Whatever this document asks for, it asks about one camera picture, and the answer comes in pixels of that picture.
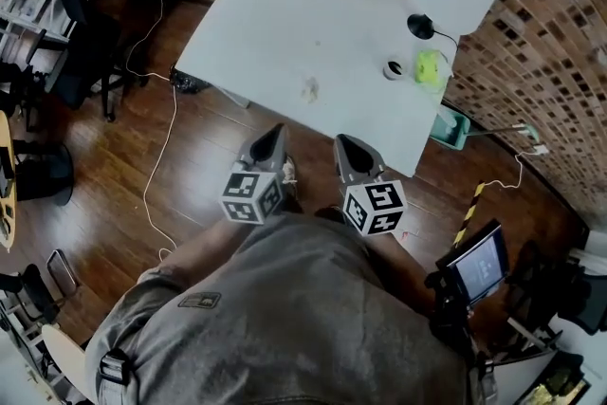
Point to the black plastic bag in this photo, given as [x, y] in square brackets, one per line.
[187, 81]

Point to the black office chair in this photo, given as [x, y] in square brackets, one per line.
[90, 47]

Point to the white round stool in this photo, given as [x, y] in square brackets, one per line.
[64, 355]

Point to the person's right forearm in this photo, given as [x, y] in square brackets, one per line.
[408, 270]

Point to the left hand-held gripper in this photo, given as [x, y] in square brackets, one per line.
[251, 196]

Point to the black round stool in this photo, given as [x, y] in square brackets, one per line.
[45, 175]

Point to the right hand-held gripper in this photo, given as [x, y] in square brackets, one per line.
[374, 204]

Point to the white table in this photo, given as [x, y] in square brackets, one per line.
[303, 14]

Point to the black framed monitor screen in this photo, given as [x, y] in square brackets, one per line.
[479, 270]

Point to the light green bin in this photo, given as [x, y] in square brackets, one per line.
[450, 128]

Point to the round wooden table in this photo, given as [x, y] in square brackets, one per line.
[5, 185]

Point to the person's left forearm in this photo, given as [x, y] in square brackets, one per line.
[189, 251]

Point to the white wall charger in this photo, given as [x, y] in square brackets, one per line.
[540, 150]

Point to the yellow black striped tape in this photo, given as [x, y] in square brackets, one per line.
[469, 213]

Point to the grey chair seat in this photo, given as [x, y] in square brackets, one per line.
[61, 271]

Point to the black monitor stand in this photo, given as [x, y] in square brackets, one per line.
[450, 322]

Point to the white tape roll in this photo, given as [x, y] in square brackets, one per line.
[392, 68]

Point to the person's right shoe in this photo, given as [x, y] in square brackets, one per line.
[329, 214]

